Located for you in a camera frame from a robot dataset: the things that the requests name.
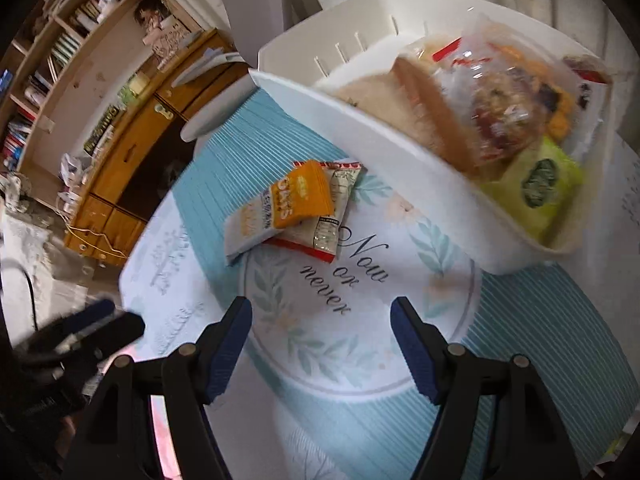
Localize pink printed box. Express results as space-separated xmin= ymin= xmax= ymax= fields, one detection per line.
xmin=145 ymin=15 xmax=201 ymax=68

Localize clear bag of mixed snacks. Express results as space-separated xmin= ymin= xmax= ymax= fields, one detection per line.
xmin=400 ymin=15 xmax=583 ymax=171

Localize wooden desk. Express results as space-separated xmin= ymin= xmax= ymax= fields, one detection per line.
xmin=62 ymin=27 xmax=251 ymax=268

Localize dark-haired doll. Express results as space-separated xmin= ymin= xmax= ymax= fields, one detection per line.
xmin=132 ymin=0 xmax=168 ymax=36

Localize orange snack packet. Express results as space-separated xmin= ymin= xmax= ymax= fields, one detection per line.
xmin=224 ymin=160 xmax=333 ymax=266

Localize white plastic bin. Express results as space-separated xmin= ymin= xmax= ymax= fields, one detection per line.
xmin=247 ymin=0 xmax=616 ymax=276

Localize grey office chair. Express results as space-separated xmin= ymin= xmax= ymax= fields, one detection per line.
xmin=180 ymin=0 xmax=326 ymax=143

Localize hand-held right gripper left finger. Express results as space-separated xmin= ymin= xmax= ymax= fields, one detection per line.
xmin=60 ymin=296 xmax=253 ymax=480

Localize bread slice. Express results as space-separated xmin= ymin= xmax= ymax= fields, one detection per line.
xmin=330 ymin=55 xmax=481 ymax=178

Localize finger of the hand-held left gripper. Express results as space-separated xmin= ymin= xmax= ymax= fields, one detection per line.
xmin=35 ymin=300 xmax=116 ymax=346
xmin=50 ymin=312 xmax=146 ymax=361

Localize row of colourful books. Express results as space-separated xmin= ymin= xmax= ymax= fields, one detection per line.
xmin=0 ymin=115 xmax=33 ymax=171

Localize white lace furniture cover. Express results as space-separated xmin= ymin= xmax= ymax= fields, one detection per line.
xmin=0 ymin=205 xmax=131 ymax=341

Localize white red-edged snack packet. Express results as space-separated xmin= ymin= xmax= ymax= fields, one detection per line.
xmin=262 ymin=160 xmax=363 ymax=263

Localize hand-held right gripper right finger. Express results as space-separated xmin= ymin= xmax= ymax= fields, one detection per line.
xmin=390 ymin=296 xmax=583 ymax=480

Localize white cable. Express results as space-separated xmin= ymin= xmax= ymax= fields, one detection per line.
xmin=55 ymin=195 xmax=131 ymax=261

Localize green snack packet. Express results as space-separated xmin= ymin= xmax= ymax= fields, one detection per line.
xmin=480 ymin=135 xmax=586 ymax=246

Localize teal and white printed tablecloth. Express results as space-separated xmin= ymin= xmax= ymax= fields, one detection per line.
xmin=120 ymin=87 xmax=640 ymax=480

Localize white plastic bag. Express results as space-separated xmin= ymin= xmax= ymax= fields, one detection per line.
xmin=59 ymin=152 xmax=86 ymax=186

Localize dark printed box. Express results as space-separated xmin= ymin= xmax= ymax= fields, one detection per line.
xmin=82 ymin=105 xmax=123 ymax=157

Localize green striped books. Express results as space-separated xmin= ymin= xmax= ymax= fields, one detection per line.
xmin=50 ymin=32 xmax=81 ymax=68

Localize wooden bookshelf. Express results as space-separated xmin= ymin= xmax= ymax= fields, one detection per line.
xmin=0 ymin=0 xmax=211 ymax=196

